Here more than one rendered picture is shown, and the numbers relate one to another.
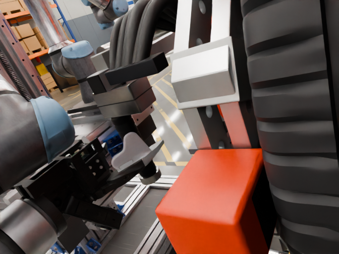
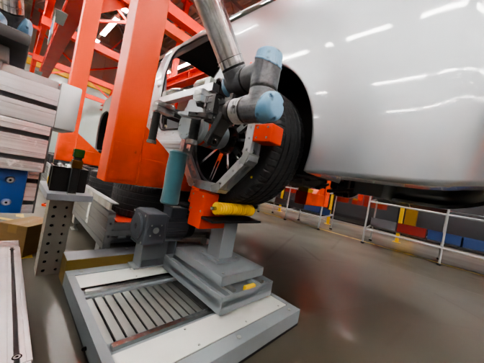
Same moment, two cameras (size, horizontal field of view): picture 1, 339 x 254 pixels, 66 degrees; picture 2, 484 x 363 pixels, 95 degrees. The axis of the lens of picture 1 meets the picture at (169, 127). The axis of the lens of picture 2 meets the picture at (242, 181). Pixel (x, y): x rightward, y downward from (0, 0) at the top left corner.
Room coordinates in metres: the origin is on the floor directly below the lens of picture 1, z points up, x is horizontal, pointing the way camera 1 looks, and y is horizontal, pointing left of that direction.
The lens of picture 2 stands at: (0.21, 0.86, 0.65)
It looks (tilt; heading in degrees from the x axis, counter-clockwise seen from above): 0 degrees down; 273
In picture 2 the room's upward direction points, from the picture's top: 11 degrees clockwise
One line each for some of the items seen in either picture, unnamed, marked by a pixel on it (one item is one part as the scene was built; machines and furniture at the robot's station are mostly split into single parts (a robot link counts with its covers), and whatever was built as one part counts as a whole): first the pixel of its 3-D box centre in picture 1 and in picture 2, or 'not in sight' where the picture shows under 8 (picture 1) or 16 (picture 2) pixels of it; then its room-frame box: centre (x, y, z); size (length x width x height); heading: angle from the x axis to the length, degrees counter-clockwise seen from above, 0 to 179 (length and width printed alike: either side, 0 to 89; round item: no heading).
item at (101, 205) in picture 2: not in sight; (74, 189); (1.91, -1.20, 0.28); 2.47 x 0.09 x 0.22; 139
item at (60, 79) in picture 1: (73, 71); not in sight; (9.09, 2.17, 0.49); 1.27 x 0.88 x 0.97; 50
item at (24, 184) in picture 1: (71, 182); (222, 111); (0.35, 0.16, 0.86); 0.12 x 0.08 x 0.09; 139
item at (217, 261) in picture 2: not in sight; (222, 239); (0.32, -0.35, 0.32); 0.40 x 0.30 x 0.28; 139
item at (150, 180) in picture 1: (135, 145); (195, 123); (0.46, 0.07, 0.83); 0.04 x 0.04 x 0.16
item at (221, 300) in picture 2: not in sight; (215, 274); (0.32, -0.34, 0.13); 0.50 x 0.36 x 0.10; 139
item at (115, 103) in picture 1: (123, 96); (207, 99); (0.44, 0.05, 0.93); 0.09 x 0.05 x 0.05; 49
